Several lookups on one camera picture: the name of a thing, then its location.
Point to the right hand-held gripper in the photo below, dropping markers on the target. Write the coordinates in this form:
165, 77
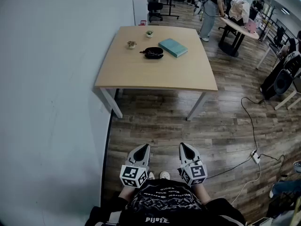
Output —
194, 174

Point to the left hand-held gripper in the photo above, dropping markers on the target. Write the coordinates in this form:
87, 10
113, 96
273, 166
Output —
132, 175

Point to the black glasses case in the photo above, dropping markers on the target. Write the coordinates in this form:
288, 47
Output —
157, 56

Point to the person's right forearm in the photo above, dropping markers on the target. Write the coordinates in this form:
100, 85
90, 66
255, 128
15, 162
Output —
202, 194

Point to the person's left forearm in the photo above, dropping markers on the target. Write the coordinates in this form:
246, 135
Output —
125, 193

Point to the person's left shoe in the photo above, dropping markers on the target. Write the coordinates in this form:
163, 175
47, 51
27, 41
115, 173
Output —
151, 176

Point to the person's shoe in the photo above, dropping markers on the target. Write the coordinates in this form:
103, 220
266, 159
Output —
165, 175
151, 176

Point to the person's right shoe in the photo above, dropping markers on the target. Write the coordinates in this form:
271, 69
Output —
165, 175

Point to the white metal table leg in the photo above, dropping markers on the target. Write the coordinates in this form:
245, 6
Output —
197, 106
110, 102

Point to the person's black printed t-shirt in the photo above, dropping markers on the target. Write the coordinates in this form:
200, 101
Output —
164, 204

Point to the white power strip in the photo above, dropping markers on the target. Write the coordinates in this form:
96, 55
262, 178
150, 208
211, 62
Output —
255, 158

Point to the teal book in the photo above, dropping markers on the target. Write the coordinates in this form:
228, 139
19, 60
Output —
172, 46

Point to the small yellowish potted plant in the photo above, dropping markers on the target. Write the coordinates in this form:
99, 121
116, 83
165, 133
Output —
131, 45

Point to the small green potted plant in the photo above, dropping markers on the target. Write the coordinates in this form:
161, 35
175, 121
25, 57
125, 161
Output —
149, 34

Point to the round wooden table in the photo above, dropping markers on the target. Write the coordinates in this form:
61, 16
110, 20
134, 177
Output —
237, 30

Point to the clear water jug red cap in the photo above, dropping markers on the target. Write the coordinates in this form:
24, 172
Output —
142, 22

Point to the pink box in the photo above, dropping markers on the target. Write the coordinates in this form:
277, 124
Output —
251, 25

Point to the white water dispenser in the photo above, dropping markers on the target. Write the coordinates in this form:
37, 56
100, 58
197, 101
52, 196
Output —
140, 8

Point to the black office chair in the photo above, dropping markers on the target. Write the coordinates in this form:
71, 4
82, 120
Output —
155, 7

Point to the beige clothing pile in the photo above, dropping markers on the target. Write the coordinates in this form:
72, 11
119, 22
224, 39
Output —
240, 8

